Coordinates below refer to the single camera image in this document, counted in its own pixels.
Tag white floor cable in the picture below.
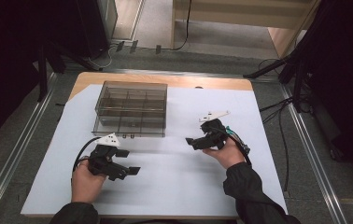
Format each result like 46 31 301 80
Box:
87 44 119 72

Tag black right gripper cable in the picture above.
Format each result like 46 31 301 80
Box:
222 124 254 167

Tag clear smoky compartment box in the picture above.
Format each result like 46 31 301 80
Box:
92 80 169 139

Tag person's left hand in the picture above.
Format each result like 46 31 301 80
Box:
70 156 108 205

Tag white table mat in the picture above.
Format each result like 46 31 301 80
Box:
20 83 289 217

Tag person's right hand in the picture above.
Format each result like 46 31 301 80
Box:
202 136 247 171

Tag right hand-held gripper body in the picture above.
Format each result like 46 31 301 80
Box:
192 109 231 151

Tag black floor cables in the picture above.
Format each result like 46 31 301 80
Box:
258 96 294 193

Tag light wooden furniture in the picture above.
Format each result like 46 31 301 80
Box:
170 0 322 59

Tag aluminium floor rail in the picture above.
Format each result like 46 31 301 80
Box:
62 68 282 82
0 72 58 224
279 83 349 224

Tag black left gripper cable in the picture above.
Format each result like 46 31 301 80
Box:
72 136 103 173

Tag grey cabinet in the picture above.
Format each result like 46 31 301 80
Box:
97 0 119 42

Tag black curtain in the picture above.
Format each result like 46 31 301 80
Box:
289 0 353 189
0 0 110 149

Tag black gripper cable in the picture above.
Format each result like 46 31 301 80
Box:
222 124 254 167
72 136 103 173

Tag black hanging cable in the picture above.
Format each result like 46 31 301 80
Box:
162 0 193 52

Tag black metal stand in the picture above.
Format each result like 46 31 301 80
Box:
243 46 310 114
36 40 105 103

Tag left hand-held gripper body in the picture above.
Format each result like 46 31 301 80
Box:
87 133 131 182

